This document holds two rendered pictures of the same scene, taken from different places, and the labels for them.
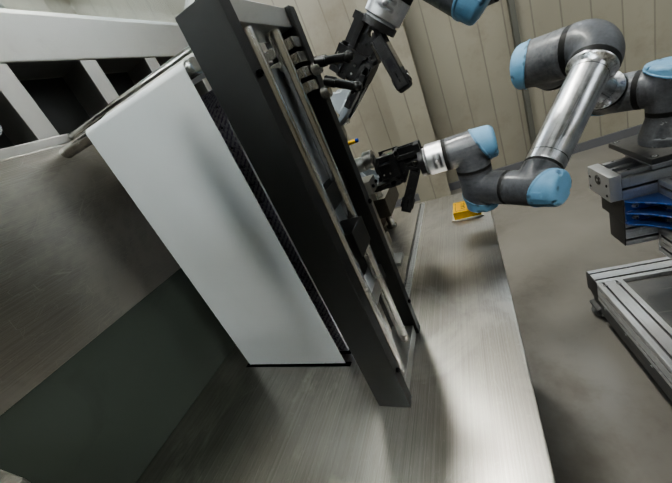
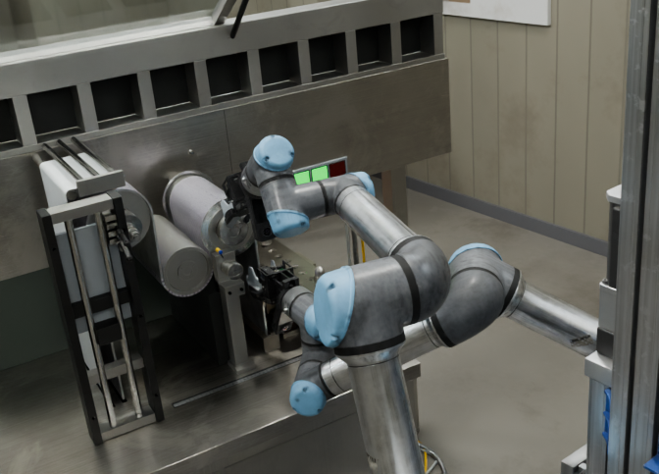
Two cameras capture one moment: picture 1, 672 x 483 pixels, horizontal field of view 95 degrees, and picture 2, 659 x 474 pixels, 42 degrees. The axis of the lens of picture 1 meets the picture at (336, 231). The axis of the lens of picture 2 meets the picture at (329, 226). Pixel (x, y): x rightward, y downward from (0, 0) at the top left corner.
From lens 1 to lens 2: 163 cm
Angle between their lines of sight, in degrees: 31
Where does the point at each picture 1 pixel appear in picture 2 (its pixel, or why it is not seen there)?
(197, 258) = not seen: hidden behind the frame
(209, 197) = not seen: hidden behind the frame
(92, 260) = (19, 233)
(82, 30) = (89, 60)
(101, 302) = (12, 261)
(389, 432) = (75, 447)
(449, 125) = not seen: outside the picture
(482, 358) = (148, 455)
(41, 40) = (54, 75)
